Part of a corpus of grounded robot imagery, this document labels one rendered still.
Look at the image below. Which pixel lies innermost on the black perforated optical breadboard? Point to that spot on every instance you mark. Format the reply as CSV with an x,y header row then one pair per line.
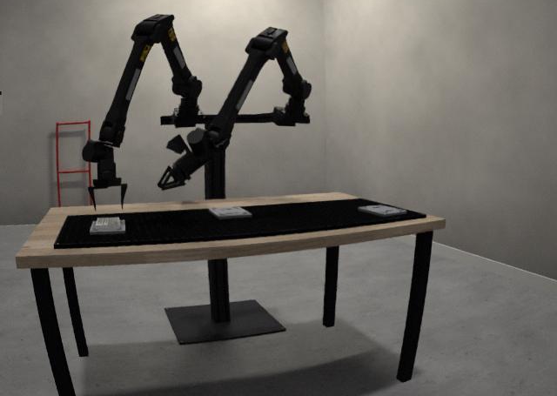
x,y
199,225

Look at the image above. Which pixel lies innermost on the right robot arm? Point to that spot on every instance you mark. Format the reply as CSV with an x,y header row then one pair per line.
x,y
146,34

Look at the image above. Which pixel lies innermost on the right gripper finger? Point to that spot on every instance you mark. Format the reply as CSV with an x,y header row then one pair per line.
x,y
91,191
123,191

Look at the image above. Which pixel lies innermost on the white well plate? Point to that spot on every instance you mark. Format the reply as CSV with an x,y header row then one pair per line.
x,y
107,223

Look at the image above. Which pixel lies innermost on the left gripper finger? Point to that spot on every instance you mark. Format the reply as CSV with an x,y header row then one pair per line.
x,y
177,175
168,168

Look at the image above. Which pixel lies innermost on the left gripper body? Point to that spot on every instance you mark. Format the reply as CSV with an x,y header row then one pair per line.
x,y
185,173

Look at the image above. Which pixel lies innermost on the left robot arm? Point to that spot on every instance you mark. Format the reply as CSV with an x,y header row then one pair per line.
x,y
269,44

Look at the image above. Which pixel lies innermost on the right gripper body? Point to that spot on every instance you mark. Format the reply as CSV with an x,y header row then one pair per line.
x,y
100,183

